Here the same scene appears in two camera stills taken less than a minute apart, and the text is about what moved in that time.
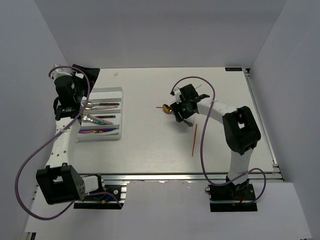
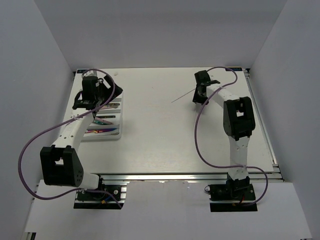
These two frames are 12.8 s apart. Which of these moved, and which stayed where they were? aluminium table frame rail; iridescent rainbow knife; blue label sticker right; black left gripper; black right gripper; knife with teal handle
Moved: black right gripper; black left gripper
Stayed: blue label sticker right; aluminium table frame rail; knife with teal handle; iridescent rainbow knife
